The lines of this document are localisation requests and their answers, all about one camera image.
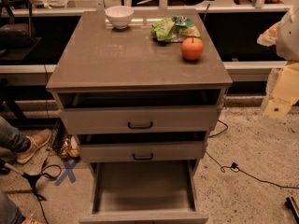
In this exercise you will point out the green snack bag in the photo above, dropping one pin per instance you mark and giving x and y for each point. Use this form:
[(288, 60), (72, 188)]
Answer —
[(174, 29)]

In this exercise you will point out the crumpled wrapper on floor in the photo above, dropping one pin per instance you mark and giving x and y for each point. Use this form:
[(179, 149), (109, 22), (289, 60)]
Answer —
[(69, 149)]

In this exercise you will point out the orange fruit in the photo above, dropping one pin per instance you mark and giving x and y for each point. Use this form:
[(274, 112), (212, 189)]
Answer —
[(192, 48)]

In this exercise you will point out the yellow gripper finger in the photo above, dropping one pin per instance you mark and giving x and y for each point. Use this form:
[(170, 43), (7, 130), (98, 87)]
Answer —
[(282, 91)]

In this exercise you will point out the blue tape cross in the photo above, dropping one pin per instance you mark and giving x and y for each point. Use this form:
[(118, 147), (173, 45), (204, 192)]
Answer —
[(68, 172)]

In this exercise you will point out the grey drawer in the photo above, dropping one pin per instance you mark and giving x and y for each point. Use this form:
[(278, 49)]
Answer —
[(151, 151), (159, 119), (144, 192)]

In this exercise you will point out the black tripod stand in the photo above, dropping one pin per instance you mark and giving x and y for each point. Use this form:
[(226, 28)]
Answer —
[(32, 179)]

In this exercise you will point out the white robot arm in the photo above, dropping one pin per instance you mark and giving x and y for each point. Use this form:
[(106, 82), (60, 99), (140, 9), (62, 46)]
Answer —
[(284, 35)]

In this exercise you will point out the white ceramic bowl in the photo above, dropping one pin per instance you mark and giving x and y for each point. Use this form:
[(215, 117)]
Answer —
[(119, 16)]

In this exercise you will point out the grey drawer cabinet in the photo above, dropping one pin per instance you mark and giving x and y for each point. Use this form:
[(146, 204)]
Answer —
[(103, 67)]

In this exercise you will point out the person's leg in jeans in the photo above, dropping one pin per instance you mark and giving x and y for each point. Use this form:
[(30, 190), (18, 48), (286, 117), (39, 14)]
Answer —
[(12, 138)]

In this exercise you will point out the black object on floor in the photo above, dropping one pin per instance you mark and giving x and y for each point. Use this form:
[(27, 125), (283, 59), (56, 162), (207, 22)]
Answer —
[(292, 205)]

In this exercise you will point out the tan sneaker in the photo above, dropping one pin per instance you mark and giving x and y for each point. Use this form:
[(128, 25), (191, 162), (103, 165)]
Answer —
[(36, 141)]

